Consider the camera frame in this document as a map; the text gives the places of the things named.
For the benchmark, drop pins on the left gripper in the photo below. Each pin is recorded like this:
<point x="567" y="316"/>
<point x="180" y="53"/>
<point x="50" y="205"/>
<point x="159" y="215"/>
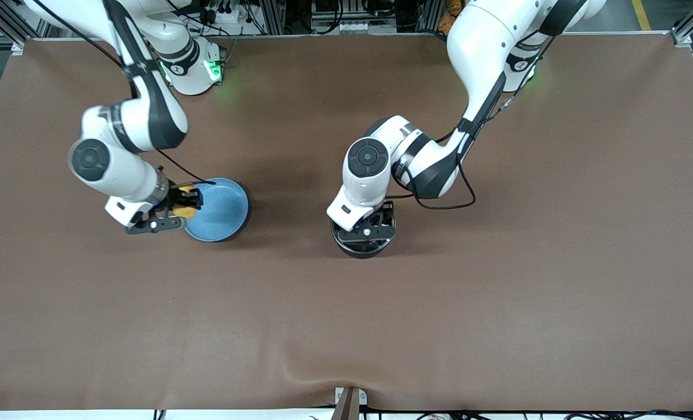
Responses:
<point x="385" y="213"/>

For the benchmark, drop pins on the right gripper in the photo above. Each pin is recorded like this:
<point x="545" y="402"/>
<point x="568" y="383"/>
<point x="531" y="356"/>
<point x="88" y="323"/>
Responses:
<point x="178" y="197"/>

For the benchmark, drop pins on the yellow potato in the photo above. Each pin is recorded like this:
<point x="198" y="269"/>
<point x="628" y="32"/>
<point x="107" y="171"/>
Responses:
<point x="186" y="213"/>

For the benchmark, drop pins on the glass lid with blue knob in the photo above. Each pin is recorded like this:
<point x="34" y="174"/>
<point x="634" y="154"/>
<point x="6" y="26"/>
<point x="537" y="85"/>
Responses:
<point x="361" y="246"/>

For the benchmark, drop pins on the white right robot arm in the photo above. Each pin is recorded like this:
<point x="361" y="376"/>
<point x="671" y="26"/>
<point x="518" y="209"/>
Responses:
<point x="148" y="116"/>

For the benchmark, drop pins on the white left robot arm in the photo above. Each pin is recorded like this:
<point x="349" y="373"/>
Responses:
<point x="486" y="35"/>

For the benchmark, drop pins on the blue round plate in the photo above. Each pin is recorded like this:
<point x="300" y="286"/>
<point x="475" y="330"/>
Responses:
<point x="224" y="210"/>

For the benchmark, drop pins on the brown table cover sheet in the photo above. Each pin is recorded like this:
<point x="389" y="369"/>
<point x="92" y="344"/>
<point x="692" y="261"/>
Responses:
<point x="346" y="326"/>

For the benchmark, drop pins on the metal table edge clamp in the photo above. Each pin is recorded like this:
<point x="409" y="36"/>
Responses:
<point x="349" y="402"/>

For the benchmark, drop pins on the white power strip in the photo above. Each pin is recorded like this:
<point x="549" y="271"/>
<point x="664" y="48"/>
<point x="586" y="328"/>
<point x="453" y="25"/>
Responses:
<point x="225" y="15"/>

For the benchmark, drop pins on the white connector strip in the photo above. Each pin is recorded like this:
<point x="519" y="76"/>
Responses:
<point x="357" y="27"/>

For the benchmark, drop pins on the silver aluminium frame post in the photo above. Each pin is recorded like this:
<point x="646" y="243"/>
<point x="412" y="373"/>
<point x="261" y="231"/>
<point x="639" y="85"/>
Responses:
<point x="429" y="15"/>
<point x="272" y="16"/>

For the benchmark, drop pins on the metal table corner bracket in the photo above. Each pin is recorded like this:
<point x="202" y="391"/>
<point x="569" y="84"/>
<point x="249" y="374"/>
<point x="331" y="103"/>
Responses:
<point x="18" y="48"/>
<point x="682" y="38"/>

